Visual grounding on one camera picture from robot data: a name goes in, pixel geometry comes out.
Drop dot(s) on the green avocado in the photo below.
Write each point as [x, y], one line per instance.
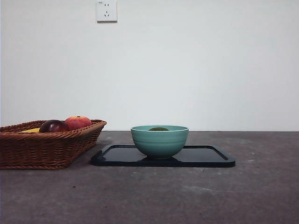
[158, 128]

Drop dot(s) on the teal bowl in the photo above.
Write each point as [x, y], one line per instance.
[160, 144]

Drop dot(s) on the dark rectangular tray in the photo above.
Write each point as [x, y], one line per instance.
[116, 158]

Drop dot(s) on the red apple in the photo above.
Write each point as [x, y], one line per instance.
[79, 121]

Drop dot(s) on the dark purple round fruit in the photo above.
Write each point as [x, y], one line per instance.
[53, 126]

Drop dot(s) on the brown wicker basket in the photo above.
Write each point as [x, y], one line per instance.
[46, 149]

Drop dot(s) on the yellow fruit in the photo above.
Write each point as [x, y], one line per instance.
[30, 130]

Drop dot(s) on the white wall socket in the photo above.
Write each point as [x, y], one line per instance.
[107, 14]

